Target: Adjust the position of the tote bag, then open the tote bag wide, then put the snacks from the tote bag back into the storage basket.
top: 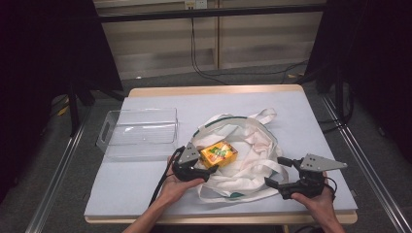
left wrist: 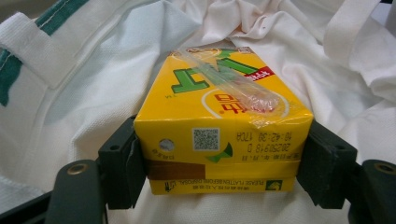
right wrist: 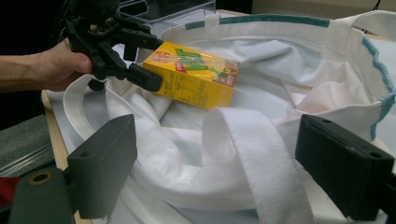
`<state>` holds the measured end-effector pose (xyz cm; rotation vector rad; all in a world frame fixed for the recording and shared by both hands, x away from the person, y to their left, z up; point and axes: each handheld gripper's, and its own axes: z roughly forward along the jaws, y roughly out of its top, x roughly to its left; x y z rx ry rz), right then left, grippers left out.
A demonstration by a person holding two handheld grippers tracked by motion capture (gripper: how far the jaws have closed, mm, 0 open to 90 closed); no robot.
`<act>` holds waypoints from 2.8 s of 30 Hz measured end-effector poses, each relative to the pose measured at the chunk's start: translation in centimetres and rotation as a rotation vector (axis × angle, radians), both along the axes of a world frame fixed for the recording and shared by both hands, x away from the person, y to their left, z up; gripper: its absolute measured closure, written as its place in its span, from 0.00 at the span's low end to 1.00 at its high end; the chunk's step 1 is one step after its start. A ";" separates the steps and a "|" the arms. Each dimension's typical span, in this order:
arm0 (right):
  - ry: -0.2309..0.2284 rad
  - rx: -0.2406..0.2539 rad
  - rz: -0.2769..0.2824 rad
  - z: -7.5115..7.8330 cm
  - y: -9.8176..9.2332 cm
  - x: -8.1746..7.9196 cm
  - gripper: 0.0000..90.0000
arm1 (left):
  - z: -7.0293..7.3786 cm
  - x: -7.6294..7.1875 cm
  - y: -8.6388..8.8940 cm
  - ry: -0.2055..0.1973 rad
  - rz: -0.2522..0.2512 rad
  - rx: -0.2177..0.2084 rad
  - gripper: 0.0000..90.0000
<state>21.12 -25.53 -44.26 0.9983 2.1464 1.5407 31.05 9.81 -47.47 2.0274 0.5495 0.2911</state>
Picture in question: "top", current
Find black floor cable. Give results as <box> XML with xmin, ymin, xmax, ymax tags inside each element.
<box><xmin>189</xmin><ymin>17</ymin><xmax>309</xmax><ymax>85</ymax></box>

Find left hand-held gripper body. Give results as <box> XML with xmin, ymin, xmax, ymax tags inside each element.
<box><xmin>170</xmin><ymin>141</ymin><xmax>211</xmax><ymax>183</ymax></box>

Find black stand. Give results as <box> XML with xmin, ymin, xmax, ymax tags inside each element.
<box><xmin>66</xmin><ymin>79</ymin><xmax>96</xmax><ymax>138</ymax></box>

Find white wall power outlet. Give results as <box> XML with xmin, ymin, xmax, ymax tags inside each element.
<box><xmin>184</xmin><ymin>0</ymin><xmax>208</xmax><ymax>10</ymax></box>

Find light blue table mat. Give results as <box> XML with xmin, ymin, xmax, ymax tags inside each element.
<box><xmin>84</xmin><ymin>90</ymin><xmax>359</xmax><ymax>217</ymax></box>

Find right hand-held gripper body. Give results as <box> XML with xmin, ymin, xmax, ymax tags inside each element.
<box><xmin>278</xmin><ymin>153</ymin><xmax>349</xmax><ymax>200</ymax></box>

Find dark curtain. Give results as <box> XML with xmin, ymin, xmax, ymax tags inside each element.
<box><xmin>0</xmin><ymin>0</ymin><xmax>124</xmax><ymax>198</ymax></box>
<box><xmin>304</xmin><ymin>0</ymin><xmax>412</xmax><ymax>156</ymax></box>

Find white tote bag coloured patches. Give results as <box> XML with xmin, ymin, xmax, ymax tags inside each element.
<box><xmin>190</xmin><ymin>107</ymin><xmax>291</xmax><ymax>204</ymax></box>

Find yellow carton box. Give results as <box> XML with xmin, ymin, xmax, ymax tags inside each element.
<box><xmin>198</xmin><ymin>140</ymin><xmax>239</xmax><ymax>170</ymax></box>

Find wooden table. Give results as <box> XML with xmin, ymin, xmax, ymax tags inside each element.
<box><xmin>84</xmin><ymin>84</ymin><xmax>359</xmax><ymax>225</ymax></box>

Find metal floor rail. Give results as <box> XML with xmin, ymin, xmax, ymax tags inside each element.
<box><xmin>24</xmin><ymin>116</ymin><xmax>90</xmax><ymax>233</ymax></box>
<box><xmin>320</xmin><ymin>93</ymin><xmax>412</xmax><ymax>233</ymax></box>

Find person's right hand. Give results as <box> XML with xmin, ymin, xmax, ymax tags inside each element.
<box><xmin>291</xmin><ymin>171</ymin><xmax>336</xmax><ymax>221</ymax></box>

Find person's left hand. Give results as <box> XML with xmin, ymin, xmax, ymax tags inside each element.
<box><xmin>157</xmin><ymin>155</ymin><xmax>207</xmax><ymax>207</ymax></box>

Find black horizontal bar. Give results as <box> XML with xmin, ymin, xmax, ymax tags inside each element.
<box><xmin>96</xmin><ymin>4</ymin><xmax>326</xmax><ymax>23</ymax></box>

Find clear plastic container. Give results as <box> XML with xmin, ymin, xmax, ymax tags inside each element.
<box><xmin>95</xmin><ymin>107</ymin><xmax>180</xmax><ymax>162</ymax></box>

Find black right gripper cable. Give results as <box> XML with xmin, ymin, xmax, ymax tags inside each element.
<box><xmin>324</xmin><ymin>176</ymin><xmax>339</xmax><ymax>202</ymax></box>

